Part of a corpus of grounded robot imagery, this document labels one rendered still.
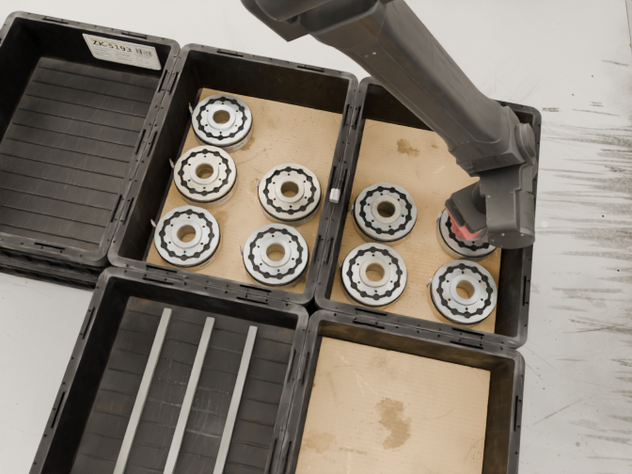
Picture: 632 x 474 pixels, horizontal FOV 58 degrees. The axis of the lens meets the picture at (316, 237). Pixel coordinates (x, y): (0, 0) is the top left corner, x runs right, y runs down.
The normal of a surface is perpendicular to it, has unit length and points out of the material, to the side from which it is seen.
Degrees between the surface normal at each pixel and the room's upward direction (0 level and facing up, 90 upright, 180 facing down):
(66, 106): 0
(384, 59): 97
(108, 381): 0
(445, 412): 0
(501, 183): 36
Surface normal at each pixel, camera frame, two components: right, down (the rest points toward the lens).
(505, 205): -0.56, -0.29
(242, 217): 0.04, -0.37
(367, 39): -0.01, 0.97
